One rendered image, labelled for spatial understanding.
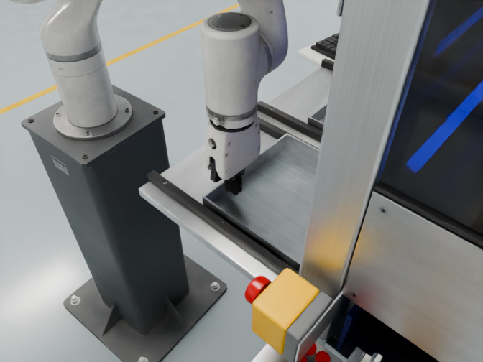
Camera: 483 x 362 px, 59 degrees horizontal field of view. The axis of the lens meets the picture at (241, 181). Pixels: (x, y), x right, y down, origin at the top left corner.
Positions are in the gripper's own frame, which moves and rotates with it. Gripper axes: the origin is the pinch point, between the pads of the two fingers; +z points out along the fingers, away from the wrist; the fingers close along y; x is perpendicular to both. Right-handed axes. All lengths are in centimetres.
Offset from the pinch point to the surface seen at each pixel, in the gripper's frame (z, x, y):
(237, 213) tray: 4.2, -3.4, -2.5
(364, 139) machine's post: -33.2, -28.2, -12.4
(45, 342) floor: 92, 59, -38
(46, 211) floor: 92, 116, -4
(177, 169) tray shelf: 4.4, 14.6, -1.6
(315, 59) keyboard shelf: 12, 27, 69
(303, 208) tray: 4.2, -12.0, 7.0
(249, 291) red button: -8.3, -21.0, -19.5
